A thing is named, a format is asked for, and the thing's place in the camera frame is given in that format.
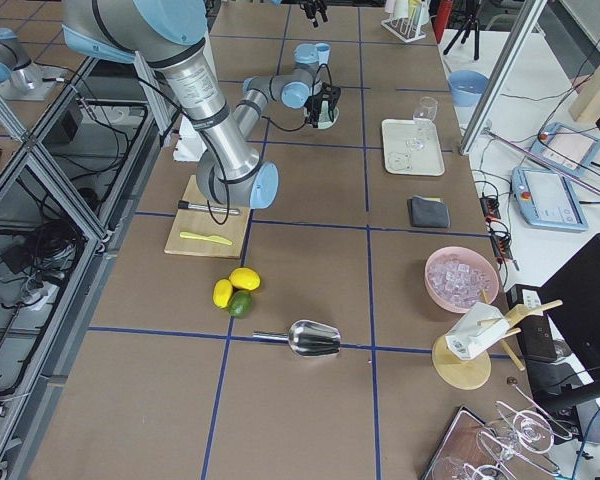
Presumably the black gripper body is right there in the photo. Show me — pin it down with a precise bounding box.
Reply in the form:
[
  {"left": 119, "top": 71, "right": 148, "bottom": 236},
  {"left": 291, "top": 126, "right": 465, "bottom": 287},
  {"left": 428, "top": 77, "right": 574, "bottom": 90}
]
[
  {"left": 307, "top": 83, "right": 341, "bottom": 108},
  {"left": 299, "top": 0, "right": 327, "bottom": 11}
]

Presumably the mint green bowl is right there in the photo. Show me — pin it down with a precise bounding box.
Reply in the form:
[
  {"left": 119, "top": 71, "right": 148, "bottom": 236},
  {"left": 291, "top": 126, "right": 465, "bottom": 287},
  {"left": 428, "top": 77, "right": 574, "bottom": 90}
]
[{"left": 316, "top": 103, "right": 340, "bottom": 130}]

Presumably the light blue plastic cup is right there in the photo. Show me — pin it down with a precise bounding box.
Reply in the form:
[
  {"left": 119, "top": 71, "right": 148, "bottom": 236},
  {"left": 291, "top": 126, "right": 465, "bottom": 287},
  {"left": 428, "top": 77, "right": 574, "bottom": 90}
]
[{"left": 315, "top": 43, "right": 331, "bottom": 66}]

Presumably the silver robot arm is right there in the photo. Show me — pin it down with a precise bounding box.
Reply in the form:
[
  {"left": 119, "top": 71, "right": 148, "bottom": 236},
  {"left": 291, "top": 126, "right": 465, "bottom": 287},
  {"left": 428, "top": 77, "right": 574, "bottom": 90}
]
[{"left": 63, "top": 1, "right": 340, "bottom": 209}]

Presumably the pink bowl of ice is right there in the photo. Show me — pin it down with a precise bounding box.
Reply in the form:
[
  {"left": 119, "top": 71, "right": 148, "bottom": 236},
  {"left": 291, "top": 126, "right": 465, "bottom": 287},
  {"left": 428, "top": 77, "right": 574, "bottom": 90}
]
[{"left": 424, "top": 246, "right": 500, "bottom": 313}]

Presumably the cream bear tray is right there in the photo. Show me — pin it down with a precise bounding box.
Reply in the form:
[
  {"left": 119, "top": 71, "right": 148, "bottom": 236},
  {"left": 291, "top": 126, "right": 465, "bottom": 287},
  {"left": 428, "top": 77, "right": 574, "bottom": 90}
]
[{"left": 381, "top": 119, "right": 445, "bottom": 177}]

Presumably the clear wine glass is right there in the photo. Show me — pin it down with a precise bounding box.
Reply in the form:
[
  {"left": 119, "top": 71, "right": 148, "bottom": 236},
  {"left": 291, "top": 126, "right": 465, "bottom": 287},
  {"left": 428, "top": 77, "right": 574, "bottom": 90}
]
[{"left": 406, "top": 96, "right": 438, "bottom": 152}]

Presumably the wooden cutting board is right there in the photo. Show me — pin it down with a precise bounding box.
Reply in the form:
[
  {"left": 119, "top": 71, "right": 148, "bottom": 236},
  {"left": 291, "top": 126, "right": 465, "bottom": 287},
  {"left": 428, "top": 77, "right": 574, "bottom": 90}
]
[{"left": 164, "top": 175, "right": 251, "bottom": 259}]

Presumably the dark grey folded cloth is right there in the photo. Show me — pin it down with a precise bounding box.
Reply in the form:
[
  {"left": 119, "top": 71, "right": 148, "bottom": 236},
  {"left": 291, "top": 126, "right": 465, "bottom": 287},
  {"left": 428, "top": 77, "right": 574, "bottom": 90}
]
[{"left": 407, "top": 196, "right": 450, "bottom": 228}]

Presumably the yellow plastic knife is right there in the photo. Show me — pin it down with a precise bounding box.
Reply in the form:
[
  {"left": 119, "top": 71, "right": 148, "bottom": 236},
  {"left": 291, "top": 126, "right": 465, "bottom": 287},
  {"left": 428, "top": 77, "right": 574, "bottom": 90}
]
[{"left": 179, "top": 231, "right": 233, "bottom": 246}]

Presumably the yellow lemon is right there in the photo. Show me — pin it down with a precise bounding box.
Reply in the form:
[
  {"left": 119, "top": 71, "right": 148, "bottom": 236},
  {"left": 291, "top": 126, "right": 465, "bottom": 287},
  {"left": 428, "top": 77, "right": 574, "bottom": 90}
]
[
  {"left": 229, "top": 267, "right": 261, "bottom": 291},
  {"left": 212, "top": 279, "right": 234, "bottom": 309}
]

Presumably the green lime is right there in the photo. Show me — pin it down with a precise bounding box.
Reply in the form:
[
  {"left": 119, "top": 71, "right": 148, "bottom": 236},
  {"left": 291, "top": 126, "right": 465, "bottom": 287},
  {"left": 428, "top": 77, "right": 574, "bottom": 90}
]
[{"left": 227, "top": 290, "right": 253, "bottom": 318}]

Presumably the far blue teach pendant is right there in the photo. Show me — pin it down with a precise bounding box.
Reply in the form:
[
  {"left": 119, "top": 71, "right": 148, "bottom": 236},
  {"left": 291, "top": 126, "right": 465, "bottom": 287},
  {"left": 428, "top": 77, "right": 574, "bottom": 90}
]
[{"left": 530, "top": 122, "right": 600, "bottom": 177}]

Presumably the blue teach pendant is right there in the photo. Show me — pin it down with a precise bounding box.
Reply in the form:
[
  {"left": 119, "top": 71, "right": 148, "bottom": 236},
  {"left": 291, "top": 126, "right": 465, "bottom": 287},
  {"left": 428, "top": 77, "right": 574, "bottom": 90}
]
[
  {"left": 530, "top": 122, "right": 600, "bottom": 177},
  {"left": 511, "top": 167, "right": 589, "bottom": 232}
]

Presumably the shiny metal scoop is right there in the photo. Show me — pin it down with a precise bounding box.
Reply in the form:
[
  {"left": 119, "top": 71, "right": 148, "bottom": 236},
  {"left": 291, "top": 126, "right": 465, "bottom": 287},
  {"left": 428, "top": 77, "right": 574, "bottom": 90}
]
[{"left": 252, "top": 319, "right": 341, "bottom": 357}]

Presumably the near blue teach pendant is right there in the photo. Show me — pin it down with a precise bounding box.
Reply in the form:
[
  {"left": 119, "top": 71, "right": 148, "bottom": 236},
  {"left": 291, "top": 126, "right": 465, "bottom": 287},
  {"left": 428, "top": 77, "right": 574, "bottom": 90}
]
[{"left": 511, "top": 167, "right": 589, "bottom": 232}]

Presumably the wooden stand with carton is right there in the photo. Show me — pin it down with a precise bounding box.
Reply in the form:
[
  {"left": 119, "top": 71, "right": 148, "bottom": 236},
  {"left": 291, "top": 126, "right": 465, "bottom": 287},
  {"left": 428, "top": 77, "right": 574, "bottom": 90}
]
[{"left": 432, "top": 300, "right": 563, "bottom": 390}]

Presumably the black laptop monitor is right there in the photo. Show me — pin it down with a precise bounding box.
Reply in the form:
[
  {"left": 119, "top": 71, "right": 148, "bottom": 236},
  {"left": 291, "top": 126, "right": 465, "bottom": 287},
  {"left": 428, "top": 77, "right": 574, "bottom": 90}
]
[{"left": 536, "top": 233, "right": 600, "bottom": 413}]

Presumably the white wire cup rack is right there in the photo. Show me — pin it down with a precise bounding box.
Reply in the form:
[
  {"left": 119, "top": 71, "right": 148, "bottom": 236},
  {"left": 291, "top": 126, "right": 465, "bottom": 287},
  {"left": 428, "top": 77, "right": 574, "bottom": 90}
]
[{"left": 381, "top": 0, "right": 429, "bottom": 43}]

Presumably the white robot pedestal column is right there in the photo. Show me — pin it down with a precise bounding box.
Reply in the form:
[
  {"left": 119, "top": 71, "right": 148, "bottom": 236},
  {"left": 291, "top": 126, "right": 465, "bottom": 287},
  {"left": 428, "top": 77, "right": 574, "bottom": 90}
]
[{"left": 173, "top": 117, "right": 207, "bottom": 163}]

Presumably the black camera tripod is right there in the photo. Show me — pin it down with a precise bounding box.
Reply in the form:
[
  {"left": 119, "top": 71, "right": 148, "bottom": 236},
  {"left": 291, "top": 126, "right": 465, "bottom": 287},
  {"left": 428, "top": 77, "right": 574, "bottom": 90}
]
[{"left": 442, "top": 0, "right": 481, "bottom": 61}]

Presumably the black handled knife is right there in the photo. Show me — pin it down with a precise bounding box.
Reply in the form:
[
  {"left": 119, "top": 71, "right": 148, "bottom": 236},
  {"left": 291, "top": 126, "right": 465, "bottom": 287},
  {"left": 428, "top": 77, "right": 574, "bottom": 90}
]
[{"left": 177, "top": 200, "right": 241, "bottom": 216}]

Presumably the aluminium frame post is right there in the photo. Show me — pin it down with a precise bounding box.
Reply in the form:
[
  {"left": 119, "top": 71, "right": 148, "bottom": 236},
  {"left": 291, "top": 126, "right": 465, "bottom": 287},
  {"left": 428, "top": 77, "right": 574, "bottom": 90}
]
[{"left": 459, "top": 0, "right": 547, "bottom": 155}]

